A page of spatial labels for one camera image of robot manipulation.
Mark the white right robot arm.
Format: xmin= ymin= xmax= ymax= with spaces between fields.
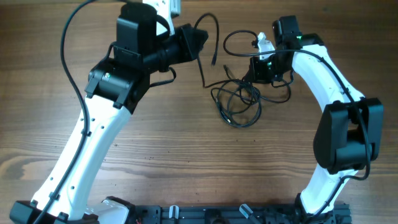
xmin=246 ymin=16 xmax=384 ymax=223

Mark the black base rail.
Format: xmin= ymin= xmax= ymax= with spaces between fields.
xmin=133 ymin=203 xmax=352 ymax=224

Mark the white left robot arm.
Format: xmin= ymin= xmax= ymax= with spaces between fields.
xmin=9 ymin=1 xmax=208 ymax=223

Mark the black cable bundle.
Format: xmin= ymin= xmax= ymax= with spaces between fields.
xmin=193 ymin=12 xmax=292 ymax=128

